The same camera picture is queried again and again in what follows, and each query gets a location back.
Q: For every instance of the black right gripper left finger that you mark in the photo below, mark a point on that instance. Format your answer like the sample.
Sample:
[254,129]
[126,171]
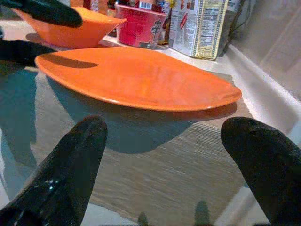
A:
[61,169]

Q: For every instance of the grey woven placemat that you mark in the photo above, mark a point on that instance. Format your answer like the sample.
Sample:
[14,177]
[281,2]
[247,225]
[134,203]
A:
[164,169]

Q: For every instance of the orange bowl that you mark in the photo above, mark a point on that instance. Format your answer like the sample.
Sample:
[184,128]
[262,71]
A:
[94,31]

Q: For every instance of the orange plate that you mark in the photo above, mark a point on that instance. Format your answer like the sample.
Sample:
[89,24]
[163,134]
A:
[145,80]

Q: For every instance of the red instant noodle cup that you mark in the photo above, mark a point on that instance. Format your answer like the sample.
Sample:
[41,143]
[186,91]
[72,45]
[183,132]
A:
[138,28]

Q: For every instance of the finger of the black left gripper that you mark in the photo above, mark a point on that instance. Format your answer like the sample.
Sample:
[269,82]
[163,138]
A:
[47,11]
[18,53]

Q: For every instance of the small brown sauce bottle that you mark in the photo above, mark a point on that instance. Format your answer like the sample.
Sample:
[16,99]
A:
[164,30]

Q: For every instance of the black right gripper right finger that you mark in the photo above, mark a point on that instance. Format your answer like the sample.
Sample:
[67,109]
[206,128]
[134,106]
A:
[270,169]

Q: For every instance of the food packet with nutrition label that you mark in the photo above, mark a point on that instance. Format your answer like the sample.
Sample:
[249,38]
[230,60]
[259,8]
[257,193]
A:
[200,30]

